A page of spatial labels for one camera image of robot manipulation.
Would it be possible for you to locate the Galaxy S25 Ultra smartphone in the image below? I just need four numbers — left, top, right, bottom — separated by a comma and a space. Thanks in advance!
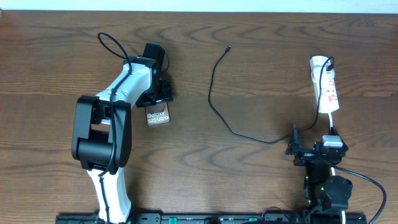
145, 103, 170, 126

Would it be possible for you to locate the black USB charging cable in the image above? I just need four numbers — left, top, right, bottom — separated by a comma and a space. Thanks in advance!
207, 45, 335, 145

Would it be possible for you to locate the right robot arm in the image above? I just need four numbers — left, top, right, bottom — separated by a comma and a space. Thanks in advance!
286, 127, 353, 223

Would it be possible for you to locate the white USB charger plug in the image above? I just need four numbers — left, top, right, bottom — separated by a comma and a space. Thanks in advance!
310, 55, 335, 83

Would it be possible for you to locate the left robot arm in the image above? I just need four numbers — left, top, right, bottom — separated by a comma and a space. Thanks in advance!
72, 54, 172, 223

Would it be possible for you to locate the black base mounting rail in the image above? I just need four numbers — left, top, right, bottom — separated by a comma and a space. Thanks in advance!
55, 211, 367, 224

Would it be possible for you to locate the black right camera cable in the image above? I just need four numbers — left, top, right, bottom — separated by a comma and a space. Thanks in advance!
317, 149, 388, 224

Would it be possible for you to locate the white power strip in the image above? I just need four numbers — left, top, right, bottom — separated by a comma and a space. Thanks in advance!
308, 55, 340, 114

